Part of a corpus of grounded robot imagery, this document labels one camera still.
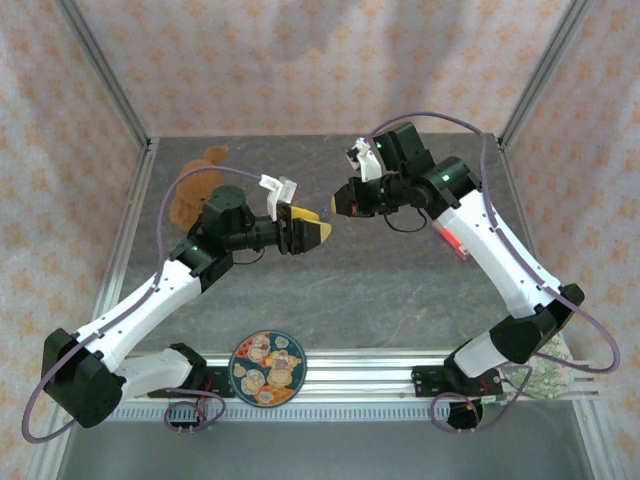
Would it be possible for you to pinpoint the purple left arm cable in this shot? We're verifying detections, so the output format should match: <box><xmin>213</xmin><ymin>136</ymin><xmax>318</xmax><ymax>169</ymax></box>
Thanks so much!
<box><xmin>20</xmin><ymin>164</ymin><xmax>266</xmax><ymax>444</ymax></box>

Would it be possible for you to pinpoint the grey metal tray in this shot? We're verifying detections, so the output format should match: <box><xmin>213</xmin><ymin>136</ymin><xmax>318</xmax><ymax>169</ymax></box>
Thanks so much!
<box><xmin>54</xmin><ymin>399</ymin><xmax>601</xmax><ymax>480</ymax></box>

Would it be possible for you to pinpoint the aluminium side rail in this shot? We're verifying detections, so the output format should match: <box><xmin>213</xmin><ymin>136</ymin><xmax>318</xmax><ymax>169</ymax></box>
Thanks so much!
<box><xmin>496</xmin><ymin>133</ymin><xmax>551</xmax><ymax>291</ymax></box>
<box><xmin>82</xmin><ymin>137</ymin><xmax>161</xmax><ymax>351</ymax></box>

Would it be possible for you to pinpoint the slotted white cable duct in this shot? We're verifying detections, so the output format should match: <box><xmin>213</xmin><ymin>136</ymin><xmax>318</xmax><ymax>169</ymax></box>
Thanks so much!
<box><xmin>97</xmin><ymin>405</ymin><xmax>451</xmax><ymax>422</ymax></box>

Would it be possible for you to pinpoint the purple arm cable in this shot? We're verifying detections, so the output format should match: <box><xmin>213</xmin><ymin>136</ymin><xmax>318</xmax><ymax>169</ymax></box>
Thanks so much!
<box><xmin>368</xmin><ymin>111</ymin><xmax>623</xmax><ymax>435</ymax></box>
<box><xmin>20</xmin><ymin>164</ymin><xmax>266</xmax><ymax>444</ymax></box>

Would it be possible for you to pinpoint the rainbow red crayon box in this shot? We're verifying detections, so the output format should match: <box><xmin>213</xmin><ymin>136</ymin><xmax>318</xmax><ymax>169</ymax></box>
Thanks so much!
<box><xmin>438</xmin><ymin>225</ymin><xmax>472</xmax><ymax>262</ymax></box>

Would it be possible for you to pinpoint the brown plush dog toy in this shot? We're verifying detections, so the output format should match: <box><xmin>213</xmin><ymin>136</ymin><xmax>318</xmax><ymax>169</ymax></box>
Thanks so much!
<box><xmin>167</xmin><ymin>144</ymin><xmax>232</xmax><ymax>235</ymax></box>

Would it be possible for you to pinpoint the aluminium frame post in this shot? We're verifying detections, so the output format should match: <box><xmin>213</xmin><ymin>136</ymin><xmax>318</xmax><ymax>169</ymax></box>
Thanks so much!
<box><xmin>53</xmin><ymin>0</ymin><xmax>154</xmax><ymax>151</ymax></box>
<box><xmin>497</xmin><ymin>0</ymin><xmax>596</xmax><ymax>151</ymax></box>

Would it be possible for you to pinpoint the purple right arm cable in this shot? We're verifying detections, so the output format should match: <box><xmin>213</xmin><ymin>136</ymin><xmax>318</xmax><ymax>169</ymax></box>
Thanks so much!
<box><xmin>368</xmin><ymin>111</ymin><xmax>623</xmax><ymax>435</ymax></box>

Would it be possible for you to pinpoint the round cartoon print coaster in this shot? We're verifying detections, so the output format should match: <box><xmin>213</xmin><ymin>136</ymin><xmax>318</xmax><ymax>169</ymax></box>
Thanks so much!
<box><xmin>228</xmin><ymin>328</ymin><xmax>307</xmax><ymax>409</ymax></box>

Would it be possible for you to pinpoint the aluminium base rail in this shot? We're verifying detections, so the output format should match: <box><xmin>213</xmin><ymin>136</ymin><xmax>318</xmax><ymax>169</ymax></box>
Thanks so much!
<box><xmin>114</xmin><ymin>349</ymin><xmax>601</xmax><ymax>401</ymax></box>

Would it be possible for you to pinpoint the thin black gripper wire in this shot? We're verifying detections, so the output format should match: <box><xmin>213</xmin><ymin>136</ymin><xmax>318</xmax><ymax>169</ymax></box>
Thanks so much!
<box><xmin>231</xmin><ymin>247</ymin><xmax>267</xmax><ymax>267</ymax></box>
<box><xmin>383</xmin><ymin>208</ymin><xmax>427</xmax><ymax>234</ymax></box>

